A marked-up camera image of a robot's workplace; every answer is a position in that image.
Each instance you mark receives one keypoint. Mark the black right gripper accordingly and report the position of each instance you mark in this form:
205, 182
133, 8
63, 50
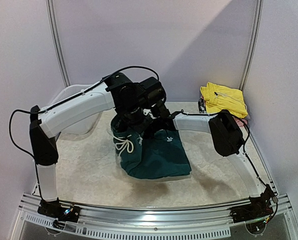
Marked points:
153, 128

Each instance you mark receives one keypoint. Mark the aluminium frame post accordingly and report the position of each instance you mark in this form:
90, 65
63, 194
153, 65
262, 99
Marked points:
56, 42
252, 44

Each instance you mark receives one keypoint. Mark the aluminium front rail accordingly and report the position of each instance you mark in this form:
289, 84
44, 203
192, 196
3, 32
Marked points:
211, 222

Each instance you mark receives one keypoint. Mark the right aluminium frame post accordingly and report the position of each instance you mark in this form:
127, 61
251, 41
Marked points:
252, 44

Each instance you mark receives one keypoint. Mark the white plastic laundry basket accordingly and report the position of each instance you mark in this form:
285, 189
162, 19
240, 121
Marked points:
84, 126

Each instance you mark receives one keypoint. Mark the left aluminium frame post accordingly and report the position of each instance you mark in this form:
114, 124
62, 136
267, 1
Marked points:
56, 42

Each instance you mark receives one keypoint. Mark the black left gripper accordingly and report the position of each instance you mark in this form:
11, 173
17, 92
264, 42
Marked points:
141, 128

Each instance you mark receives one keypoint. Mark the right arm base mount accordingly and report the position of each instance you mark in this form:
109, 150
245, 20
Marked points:
258, 213

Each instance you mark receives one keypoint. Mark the pink folded garment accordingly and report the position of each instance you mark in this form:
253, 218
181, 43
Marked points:
241, 122

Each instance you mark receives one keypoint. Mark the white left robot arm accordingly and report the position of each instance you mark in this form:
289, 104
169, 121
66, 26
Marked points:
115, 91

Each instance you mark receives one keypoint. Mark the black white patterned garment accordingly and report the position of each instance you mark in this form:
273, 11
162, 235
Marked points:
201, 106

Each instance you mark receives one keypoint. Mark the yellow folded shorts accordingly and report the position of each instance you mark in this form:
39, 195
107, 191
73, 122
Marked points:
219, 97

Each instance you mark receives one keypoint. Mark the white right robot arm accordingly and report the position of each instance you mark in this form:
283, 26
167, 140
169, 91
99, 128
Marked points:
228, 142

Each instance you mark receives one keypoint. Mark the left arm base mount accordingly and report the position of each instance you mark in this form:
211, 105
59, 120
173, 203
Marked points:
60, 213

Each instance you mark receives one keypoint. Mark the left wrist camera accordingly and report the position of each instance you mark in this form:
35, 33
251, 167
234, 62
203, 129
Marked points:
151, 91

